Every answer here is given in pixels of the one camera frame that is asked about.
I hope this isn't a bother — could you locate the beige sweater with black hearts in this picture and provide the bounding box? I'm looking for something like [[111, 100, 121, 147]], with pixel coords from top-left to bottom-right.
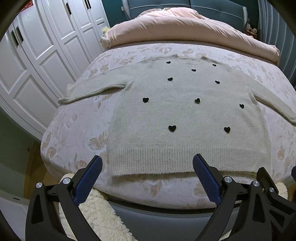
[[59, 55, 295, 176]]

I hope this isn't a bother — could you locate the teal padded headboard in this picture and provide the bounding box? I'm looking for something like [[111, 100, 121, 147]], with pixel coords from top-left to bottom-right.
[[121, 0, 248, 33]]

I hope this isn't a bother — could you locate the white panelled wardrobe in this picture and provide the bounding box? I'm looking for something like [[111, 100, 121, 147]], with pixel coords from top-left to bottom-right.
[[1, 1, 109, 139]]

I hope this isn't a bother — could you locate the striped grey curtain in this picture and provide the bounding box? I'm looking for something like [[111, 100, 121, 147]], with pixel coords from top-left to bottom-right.
[[258, 1, 296, 87]]

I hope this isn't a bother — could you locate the pink folded duvet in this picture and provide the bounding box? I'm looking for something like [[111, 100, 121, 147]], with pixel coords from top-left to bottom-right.
[[100, 7, 280, 65]]

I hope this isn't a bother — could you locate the cream fluffy rug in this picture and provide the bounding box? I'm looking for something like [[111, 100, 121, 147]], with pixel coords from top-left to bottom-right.
[[78, 188, 136, 241]]

